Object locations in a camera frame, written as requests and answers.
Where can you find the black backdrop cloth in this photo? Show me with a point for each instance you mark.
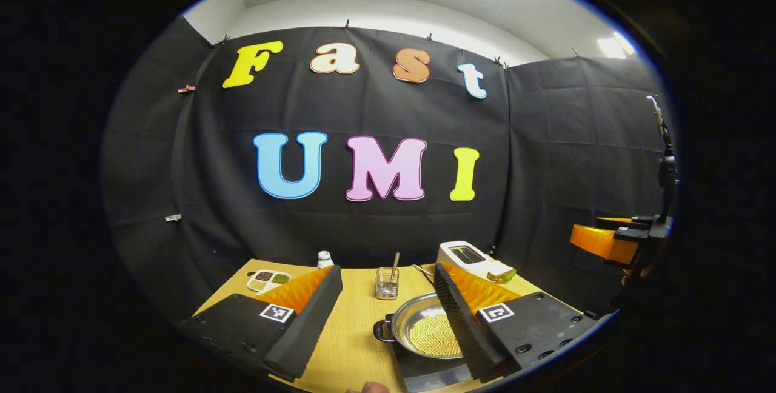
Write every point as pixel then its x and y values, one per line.
pixel 388 114

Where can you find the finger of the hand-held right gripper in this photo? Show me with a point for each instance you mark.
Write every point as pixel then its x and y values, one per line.
pixel 600 242
pixel 624 221

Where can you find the wooden utensil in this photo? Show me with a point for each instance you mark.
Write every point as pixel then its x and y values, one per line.
pixel 395 262

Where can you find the pile of yellow soybeans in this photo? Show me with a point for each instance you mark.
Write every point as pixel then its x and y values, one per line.
pixel 433 337

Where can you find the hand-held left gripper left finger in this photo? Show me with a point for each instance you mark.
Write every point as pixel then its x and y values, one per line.
pixel 309 326

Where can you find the white divided dish of beans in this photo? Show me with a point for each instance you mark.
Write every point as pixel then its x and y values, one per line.
pixel 267 279

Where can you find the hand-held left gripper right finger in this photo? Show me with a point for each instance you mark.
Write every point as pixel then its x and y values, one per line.
pixel 461 326

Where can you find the small ceiling light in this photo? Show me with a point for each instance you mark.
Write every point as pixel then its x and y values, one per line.
pixel 615 46

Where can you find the silver clip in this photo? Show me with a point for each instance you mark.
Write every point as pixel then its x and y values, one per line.
pixel 173 218

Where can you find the white toaster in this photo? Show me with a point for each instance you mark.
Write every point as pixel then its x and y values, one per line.
pixel 464 256

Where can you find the stainless steel pot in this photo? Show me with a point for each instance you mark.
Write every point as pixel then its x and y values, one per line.
pixel 418 311

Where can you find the white drink bottle green label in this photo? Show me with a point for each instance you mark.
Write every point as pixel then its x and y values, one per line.
pixel 325 259

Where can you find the black induction cooktop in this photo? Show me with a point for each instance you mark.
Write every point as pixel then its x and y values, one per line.
pixel 427 372

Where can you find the sandwich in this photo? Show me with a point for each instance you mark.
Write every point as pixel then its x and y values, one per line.
pixel 501 272

